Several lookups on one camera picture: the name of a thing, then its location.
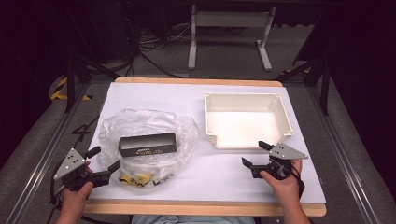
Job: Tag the person's left hand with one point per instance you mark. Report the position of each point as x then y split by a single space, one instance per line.
74 200

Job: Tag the black rectangular box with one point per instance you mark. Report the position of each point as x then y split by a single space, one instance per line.
146 143

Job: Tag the white metal stand frame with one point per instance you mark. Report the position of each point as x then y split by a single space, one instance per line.
230 19

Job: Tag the black metal stand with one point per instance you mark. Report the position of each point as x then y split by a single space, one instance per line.
325 90
70 88

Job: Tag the yellow black hazard tape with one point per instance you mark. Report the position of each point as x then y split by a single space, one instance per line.
57 94

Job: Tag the white table sheet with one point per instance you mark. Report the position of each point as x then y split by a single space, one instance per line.
218 177

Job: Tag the yellow packet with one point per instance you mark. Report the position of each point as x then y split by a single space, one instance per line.
141 179

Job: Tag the white plastic bin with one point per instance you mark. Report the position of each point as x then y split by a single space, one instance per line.
243 127

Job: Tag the clear plastic bag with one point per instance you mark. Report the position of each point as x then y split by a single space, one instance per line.
140 123

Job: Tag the person's right hand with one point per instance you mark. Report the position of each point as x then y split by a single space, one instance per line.
286 189

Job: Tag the aluminium rail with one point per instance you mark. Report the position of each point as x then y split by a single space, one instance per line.
48 152
343 155

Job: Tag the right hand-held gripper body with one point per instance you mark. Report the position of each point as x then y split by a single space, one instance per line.
285 151

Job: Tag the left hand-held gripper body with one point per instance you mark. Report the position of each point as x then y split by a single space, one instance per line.
70 161

